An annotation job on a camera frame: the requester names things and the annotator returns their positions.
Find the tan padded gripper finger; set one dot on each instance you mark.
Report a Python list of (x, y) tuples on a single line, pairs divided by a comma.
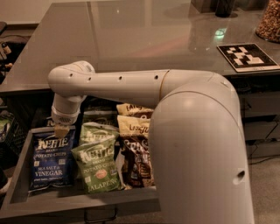
[(60, 130)]

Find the blue Kettle chip bag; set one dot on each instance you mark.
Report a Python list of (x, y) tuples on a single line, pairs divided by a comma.
[(52, 160)]

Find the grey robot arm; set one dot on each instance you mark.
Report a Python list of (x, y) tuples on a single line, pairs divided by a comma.
[(196, 141)]

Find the green Kettle bag middle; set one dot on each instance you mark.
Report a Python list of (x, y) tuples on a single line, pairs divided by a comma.
[(92, 132)]

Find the green Kettle jalapeno bag front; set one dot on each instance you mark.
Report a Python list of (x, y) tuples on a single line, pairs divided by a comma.
[(97, 166)]

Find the green Kettle bag rear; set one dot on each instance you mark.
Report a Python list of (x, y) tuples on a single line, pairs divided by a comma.
[(101, 117)]

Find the brown Late July bag middle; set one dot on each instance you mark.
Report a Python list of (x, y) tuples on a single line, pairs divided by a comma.
[(126, 109)]

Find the brown late july bag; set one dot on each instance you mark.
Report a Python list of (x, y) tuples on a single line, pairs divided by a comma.
[(137, 168), (126, 109)]

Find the brown Late July bag front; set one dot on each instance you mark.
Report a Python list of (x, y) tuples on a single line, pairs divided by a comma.
[(137, 168)]

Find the open grey top drawer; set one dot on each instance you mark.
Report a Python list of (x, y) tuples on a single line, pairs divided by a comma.
[(19, 202)]

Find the grey closed drawer middle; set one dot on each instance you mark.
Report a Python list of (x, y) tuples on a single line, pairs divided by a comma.
[(258, 130)]

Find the grey closed drawer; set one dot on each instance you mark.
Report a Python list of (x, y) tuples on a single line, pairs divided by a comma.
[(262, 150), (258, 130), (260, 104)]

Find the grey closed drawer upper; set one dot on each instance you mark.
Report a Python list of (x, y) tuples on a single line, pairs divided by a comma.
[(260, 104)]

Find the grey closed drawer lower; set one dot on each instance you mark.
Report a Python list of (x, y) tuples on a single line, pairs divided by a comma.
[(262, 150)]

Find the dark cup on counter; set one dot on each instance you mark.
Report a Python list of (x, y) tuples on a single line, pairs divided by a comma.
[(224, 8)]

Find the black crate at left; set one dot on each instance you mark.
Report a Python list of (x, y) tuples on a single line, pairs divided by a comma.
[(12, 135)]

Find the black white fiducial marker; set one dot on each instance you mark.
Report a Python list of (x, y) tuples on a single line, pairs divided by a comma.
[(249, 57)]

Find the jar of nuts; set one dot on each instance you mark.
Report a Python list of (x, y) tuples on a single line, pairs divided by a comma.
[(269, 26)]

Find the black drawer handle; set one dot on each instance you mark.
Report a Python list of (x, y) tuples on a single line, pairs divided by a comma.
[(99, 216)]

